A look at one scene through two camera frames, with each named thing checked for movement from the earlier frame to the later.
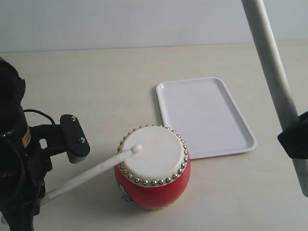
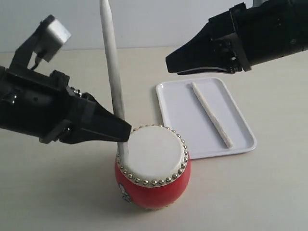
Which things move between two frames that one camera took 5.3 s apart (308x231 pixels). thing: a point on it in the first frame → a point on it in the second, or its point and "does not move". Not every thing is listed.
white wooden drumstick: x=273 y=76 → x=224 y=136
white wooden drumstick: x=51 y=193 → x=123 y=149
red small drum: x=157 y=177 does not move
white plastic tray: x=206 y=113 does not move
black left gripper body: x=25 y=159 → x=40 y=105
